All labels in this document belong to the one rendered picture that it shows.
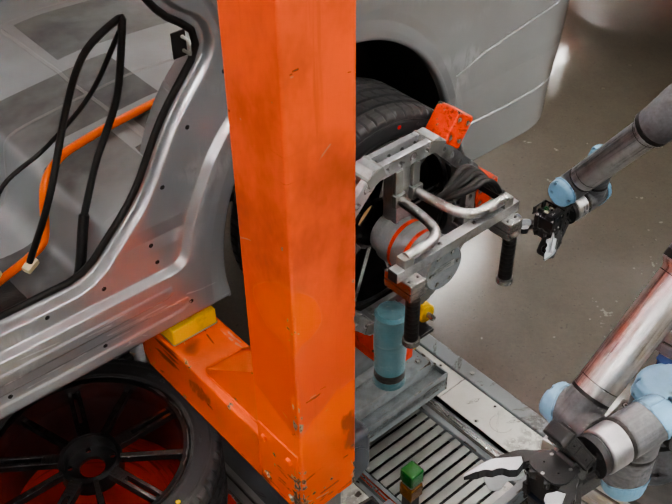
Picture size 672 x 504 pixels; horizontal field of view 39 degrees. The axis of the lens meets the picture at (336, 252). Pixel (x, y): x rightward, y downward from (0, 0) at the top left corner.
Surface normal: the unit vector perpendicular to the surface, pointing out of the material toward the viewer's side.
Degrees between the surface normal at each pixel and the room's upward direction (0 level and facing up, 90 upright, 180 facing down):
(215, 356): 0
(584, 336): 0
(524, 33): 90
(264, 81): 90
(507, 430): 0
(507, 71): 90
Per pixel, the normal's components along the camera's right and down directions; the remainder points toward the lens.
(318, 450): 0.66, 0.48
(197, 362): -0.01, -0.77
